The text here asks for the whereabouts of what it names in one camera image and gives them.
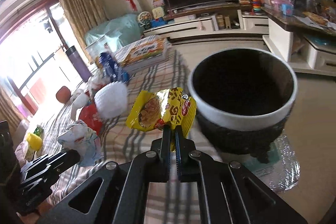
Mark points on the plaid tablecloth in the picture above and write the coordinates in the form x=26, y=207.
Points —
x=117, y=193

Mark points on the cluttered coffee table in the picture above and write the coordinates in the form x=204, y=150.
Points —
x=297, y=38

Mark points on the blue crumpled plastic bag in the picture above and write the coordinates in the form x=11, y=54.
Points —
x=112, y=69

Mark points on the silver foil mat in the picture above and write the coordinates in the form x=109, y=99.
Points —
x=282, y=172

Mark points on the yellow toy block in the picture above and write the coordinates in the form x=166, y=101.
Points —
x=34, y=141

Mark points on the red snack bag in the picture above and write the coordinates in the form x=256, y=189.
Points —
x=89, y=115

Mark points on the white TV cabinet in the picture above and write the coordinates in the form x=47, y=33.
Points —
x=205, y=27

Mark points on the rainbow stacking ring toy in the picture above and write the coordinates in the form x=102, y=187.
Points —
x=256, y=6

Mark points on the yellow snack wrapper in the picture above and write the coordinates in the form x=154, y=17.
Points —
x=171, y=107

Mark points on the beige curtain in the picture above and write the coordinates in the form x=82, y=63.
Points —
x=83, y=15

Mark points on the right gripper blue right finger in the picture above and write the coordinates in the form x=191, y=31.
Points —
x=186, y=166

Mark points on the red apple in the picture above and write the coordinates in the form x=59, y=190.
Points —
x=63, y=95

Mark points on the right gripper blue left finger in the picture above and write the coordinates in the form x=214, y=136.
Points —
x=161, y=166

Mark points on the purple thermos bottle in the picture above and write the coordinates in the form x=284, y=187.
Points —
x=78, y=63

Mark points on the crumpled white blue wrapper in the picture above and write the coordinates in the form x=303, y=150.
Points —
x=81, y=138

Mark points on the teal covered bundle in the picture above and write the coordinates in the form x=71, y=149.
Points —
x=121, y=31

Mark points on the black white trash bin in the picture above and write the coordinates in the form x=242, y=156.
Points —
x=244, y=98

